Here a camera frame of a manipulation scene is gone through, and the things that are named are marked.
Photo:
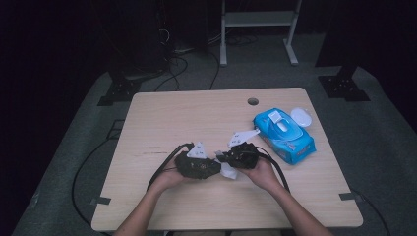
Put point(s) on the person's left hand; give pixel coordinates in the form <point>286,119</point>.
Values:
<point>168,182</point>

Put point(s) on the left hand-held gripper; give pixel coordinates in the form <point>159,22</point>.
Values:
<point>195,167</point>

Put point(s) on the black stand base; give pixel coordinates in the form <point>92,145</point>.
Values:
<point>344,87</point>
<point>119,91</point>

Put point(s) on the white wet wipe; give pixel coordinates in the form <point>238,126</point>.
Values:
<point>228,172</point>

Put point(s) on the blue wet wipes pack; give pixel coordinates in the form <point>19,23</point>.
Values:
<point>288,141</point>

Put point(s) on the black tape strip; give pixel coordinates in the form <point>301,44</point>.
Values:
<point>349,196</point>
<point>100,200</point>

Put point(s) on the white metal table frame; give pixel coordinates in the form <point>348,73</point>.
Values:
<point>259,18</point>

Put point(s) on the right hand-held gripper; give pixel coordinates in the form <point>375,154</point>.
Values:
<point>244,155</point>

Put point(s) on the person's right hand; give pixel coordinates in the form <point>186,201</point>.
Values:
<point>262,178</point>

